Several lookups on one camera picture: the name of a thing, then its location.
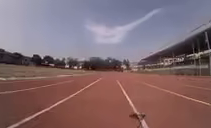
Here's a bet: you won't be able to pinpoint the grandstand building with roof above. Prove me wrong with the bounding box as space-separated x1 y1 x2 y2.
132 16 211 77

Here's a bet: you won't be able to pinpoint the row of trees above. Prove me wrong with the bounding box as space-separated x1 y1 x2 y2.
0 48 131 72

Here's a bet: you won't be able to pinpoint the red running track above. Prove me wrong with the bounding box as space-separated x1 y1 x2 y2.
0 71 211 128

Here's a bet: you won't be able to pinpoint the dry grass field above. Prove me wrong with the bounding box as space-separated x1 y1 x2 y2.
0 63 91 80

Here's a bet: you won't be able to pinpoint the low buildings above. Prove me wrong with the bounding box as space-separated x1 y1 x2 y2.
0 50 34 66

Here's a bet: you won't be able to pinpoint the pale kerb strip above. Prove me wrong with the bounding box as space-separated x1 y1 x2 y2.
0 73 75 82

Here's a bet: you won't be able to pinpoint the robot's own part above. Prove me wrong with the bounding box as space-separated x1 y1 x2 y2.
128 112 147 128

